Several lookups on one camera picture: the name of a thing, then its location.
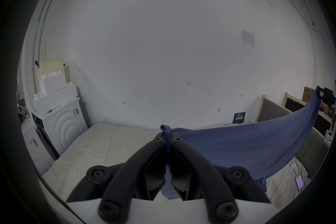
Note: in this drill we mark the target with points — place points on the wooden framed black board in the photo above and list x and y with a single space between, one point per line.
296 106

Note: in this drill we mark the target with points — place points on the white appliance with barcode sticker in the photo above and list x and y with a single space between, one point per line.
35 149

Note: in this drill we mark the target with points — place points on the dark blue printed card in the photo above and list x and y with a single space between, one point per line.
239 117

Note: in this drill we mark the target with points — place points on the dark blue shirt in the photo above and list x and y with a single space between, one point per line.
236 146

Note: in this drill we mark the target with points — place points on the phone with pink case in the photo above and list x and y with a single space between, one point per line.
299 181

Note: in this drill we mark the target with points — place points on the white paper notice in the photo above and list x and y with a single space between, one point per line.
247 37

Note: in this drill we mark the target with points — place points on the white washing machine with boxes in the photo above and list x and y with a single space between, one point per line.
65 123

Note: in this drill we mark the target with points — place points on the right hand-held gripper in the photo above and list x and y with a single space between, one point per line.
331 136

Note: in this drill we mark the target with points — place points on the bed with beige sheet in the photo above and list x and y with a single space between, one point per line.
105 144

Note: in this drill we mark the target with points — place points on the grey padded headboard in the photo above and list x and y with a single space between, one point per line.
275 111

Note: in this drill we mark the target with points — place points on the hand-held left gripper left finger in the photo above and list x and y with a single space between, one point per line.
136 165

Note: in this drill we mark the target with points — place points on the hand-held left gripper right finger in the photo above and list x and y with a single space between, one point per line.
199 165

